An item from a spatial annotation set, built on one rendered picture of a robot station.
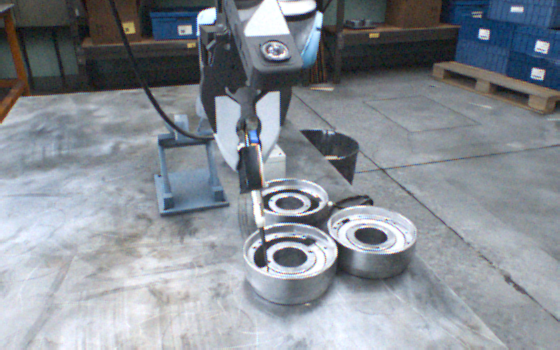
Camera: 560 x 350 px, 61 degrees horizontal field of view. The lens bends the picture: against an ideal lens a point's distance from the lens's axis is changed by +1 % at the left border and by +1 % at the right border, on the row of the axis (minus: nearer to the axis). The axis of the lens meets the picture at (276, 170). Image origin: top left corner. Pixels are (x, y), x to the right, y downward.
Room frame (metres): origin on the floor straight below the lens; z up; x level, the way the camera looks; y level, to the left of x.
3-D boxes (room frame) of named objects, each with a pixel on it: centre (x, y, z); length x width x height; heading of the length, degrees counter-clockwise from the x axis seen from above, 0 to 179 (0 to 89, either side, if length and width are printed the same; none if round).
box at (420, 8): (4.70, -1.29, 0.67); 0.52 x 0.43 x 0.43; 107
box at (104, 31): (3.92, 1.30, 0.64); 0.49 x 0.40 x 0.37; 112
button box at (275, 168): (0.71, 0.03, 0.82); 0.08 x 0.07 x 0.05; 17
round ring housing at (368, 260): (0.48, -0.11, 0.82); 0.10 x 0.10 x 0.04
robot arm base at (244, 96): (1.04, 0.11, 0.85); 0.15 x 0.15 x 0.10
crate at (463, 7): (4.89, -1.89, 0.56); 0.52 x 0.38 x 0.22; 104
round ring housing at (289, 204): (0.55, -0.02, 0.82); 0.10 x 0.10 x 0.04
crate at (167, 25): (4.09, 0.79, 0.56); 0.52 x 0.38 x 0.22; 104
